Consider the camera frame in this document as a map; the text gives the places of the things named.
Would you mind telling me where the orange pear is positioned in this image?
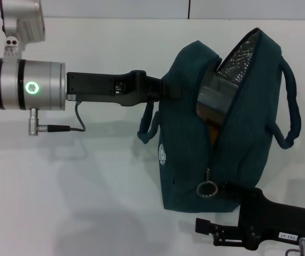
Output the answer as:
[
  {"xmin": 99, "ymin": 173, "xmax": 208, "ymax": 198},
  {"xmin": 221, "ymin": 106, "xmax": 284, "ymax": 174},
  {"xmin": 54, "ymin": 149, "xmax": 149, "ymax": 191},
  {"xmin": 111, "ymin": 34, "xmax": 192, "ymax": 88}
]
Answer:
[{"xmin": 207, "ymin": 119, "xmax": 220, "ymax": 148}]

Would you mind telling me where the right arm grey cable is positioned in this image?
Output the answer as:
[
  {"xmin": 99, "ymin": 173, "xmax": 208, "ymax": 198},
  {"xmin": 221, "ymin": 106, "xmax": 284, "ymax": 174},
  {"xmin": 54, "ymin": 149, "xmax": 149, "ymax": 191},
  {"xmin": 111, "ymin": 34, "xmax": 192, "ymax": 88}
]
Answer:
[{"xmin": 287, "ymin": 238, "xmax": 305, "ymax": 256}]

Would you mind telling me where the dark teal insulated lunch bag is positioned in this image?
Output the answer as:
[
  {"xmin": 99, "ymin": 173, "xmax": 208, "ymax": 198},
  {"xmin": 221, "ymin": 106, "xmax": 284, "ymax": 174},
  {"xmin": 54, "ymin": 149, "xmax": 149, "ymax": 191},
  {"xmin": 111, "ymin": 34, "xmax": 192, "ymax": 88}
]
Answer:
[{"xmin": 137, "ymin": 27, "xmax": 302, "ymax": 214}]

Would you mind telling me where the left arm grey cable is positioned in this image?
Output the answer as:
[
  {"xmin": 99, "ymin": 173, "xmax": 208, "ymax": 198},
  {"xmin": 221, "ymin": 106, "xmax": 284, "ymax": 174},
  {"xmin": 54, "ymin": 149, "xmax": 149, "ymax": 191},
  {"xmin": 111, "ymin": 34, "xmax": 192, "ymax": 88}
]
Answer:
[{"xmin": 28, "ymin": 101, "xmax": 88, "ymax": 137}]

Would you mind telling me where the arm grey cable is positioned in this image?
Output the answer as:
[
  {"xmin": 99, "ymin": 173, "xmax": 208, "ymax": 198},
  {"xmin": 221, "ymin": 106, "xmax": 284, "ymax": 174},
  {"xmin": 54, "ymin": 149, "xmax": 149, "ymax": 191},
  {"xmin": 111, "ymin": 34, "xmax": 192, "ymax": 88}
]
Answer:
[
  {"xmin": 28, "ymin": 101, "xmax": 88, "ymax": 137},
  {"xmin": 287, "ymin": 238, "xmax": 305, "ymax": 256}
]

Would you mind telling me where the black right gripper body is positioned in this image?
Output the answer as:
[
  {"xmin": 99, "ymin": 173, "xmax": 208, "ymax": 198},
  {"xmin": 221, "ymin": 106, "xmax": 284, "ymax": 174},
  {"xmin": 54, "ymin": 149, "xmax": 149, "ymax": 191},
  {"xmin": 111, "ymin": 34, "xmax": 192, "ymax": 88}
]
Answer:
[{"xmin": 238, "ymin": 187, "xmax": 305, "ymax": 252}]

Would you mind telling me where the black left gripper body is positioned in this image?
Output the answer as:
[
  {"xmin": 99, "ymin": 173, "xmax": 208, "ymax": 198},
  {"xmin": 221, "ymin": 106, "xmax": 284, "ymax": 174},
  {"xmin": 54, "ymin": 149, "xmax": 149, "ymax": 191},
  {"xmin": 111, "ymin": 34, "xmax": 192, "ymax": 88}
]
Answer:
[{"xmin": 66, "ymin": 69, "xmax": 150, "ymax": 108}]

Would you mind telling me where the clear plastic container blue seal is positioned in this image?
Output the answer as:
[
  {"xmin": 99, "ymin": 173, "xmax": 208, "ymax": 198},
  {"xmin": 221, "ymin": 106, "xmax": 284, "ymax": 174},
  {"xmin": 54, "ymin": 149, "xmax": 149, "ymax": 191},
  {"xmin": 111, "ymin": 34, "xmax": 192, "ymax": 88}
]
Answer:
[{"xmin": 196, "ymin": 68, "xmax": 240, "ymax": 125}]

